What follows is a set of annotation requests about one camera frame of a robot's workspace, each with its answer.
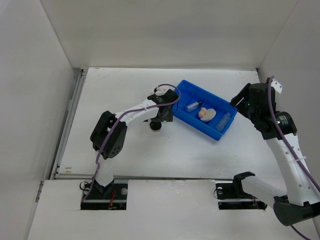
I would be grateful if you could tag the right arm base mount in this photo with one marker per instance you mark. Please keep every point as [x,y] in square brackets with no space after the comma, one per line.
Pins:
[230,195]

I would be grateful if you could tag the white round powder puff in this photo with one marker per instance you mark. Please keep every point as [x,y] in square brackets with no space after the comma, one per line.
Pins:
[211,113]

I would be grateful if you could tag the blue plastic organizer tray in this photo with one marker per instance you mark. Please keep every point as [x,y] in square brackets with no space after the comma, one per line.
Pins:
[191,93]

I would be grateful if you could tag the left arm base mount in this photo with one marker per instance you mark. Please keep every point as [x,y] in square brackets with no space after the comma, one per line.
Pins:
[114,199]

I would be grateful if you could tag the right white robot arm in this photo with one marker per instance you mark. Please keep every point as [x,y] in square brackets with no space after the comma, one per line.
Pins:
[301,199]

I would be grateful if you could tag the aluminium side rail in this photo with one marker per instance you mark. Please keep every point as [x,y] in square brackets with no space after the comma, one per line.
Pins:
[80,75]

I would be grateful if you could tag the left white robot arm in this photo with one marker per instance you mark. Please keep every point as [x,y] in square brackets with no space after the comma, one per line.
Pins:
[109,134]

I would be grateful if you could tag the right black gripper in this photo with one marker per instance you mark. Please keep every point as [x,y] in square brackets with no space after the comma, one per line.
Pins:
[245,92]

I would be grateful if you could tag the small black-capped clear bottle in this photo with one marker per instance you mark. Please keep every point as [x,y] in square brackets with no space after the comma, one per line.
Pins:
[193,106]

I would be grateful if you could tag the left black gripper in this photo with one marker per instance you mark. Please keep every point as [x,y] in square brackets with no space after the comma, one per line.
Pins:
[167,118]

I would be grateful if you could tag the orange makeup sponge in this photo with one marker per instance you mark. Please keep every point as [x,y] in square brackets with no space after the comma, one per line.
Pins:
[203,111]

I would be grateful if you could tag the clear plastic bottle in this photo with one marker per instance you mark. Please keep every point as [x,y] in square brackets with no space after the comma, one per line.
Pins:
[223,122]

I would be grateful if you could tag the black round powder jar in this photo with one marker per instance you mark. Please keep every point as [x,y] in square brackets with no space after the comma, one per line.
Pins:
[155,126]

